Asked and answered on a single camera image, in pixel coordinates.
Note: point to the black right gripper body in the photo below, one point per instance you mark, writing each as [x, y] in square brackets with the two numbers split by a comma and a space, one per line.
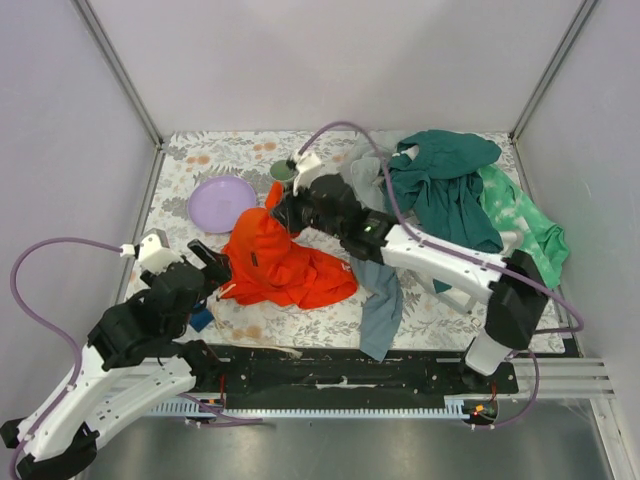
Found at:
[291, 211]

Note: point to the left aluminium frame post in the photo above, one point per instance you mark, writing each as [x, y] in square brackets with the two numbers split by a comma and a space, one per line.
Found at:
[101, 38]

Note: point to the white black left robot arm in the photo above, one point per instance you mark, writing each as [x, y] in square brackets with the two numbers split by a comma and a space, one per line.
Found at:
[58, 441]

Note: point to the blue-grey cloth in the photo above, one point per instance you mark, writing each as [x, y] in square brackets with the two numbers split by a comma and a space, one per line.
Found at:
[382, 311]

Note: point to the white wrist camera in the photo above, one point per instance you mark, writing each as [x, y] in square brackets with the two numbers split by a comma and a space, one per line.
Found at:
[152, 252]
[306, 168]

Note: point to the lilac plastic plate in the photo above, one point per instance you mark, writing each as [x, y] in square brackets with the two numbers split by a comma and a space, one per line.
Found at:
[215, 205]

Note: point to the green plastic cup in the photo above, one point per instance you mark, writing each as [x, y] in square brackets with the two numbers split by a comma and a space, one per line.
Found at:
[282, 172]

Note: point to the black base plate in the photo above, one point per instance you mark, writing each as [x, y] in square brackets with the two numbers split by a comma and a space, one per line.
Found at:
[347, 379]

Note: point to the aluminium frame post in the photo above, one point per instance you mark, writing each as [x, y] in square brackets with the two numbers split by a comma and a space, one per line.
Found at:
[101, 38]
[568, 40]

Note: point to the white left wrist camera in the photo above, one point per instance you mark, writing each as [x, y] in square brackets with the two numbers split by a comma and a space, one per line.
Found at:
[152, 252]

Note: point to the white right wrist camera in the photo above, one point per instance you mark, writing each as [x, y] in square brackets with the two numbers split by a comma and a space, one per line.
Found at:
[306, 168]

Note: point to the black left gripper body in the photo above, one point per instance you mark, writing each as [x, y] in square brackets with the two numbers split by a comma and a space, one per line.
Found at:
[208, 267]

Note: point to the orange cloth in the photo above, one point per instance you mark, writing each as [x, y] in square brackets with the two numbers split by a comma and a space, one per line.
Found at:
[268, 265]

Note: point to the small blue object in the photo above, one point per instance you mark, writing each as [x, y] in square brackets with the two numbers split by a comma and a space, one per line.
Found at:
[201, 319]

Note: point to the dark teal cloth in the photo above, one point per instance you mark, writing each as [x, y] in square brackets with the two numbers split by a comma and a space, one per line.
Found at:
[434, 175]

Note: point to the light green patterned cloth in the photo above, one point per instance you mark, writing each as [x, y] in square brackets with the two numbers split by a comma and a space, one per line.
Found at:
[509, 208]

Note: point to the right aluminium frame post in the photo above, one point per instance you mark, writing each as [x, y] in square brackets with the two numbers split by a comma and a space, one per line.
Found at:
[568, 40]

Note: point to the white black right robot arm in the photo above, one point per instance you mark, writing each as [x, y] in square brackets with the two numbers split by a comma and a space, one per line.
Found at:
[505, 285]

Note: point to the grey cloth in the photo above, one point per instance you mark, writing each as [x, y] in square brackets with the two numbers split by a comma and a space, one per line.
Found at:
[362, 171]

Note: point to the floral table mat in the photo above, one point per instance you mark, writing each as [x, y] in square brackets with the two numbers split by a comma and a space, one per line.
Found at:
[194, 157]

